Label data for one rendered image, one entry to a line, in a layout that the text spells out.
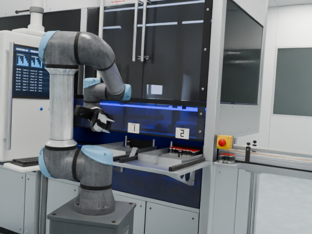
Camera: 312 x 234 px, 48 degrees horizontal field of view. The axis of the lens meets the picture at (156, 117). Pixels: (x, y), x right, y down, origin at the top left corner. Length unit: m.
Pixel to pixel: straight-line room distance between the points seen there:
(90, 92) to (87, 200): 0.54
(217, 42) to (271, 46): 4.72
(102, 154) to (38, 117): 1.06
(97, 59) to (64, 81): 0.14
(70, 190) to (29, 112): 0.68
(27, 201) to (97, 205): 1.71
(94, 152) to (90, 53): 0.35
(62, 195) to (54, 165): 1.36
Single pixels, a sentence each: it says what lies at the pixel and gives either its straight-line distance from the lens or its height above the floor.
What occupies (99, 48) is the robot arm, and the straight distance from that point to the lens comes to 1.25.
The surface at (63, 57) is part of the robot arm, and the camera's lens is 1.27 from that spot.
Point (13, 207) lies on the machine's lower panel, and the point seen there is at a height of 0.28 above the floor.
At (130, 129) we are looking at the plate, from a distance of 2.22.
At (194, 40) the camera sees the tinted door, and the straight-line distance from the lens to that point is 2.05.
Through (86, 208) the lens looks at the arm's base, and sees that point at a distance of 1.30.
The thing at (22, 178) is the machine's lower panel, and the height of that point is 0.54.
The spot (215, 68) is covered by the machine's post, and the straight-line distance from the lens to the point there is 1.97.
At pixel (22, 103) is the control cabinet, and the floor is 1.14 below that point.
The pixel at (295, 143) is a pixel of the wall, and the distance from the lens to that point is 6.53.
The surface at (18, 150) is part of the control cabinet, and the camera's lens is 2.23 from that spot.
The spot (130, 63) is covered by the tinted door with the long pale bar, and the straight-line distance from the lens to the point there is 2.25.
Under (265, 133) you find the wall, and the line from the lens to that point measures 6.61.
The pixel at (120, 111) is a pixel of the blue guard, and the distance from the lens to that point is 2.26.
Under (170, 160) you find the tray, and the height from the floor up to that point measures 0.90.
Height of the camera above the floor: 1.21
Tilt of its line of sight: 3 degrees down
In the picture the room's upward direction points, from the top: 3 degrees clockwise
